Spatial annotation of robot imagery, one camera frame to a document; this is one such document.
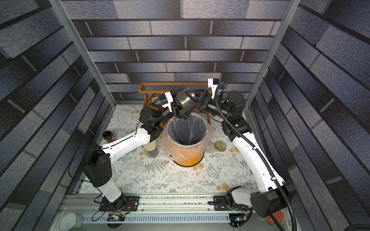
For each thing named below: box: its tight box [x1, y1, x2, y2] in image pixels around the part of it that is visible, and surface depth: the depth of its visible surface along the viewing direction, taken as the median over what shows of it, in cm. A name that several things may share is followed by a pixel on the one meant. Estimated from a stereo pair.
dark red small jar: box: [102, 130, 117, 143], surface depth 95 cm
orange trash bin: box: [166, 113, 209, 167], surface depth 81 cm
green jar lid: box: [213, 140, 227, 153], surface depth 97 cm
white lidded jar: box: [58, 212, 84, 231], surface depth 66 cm
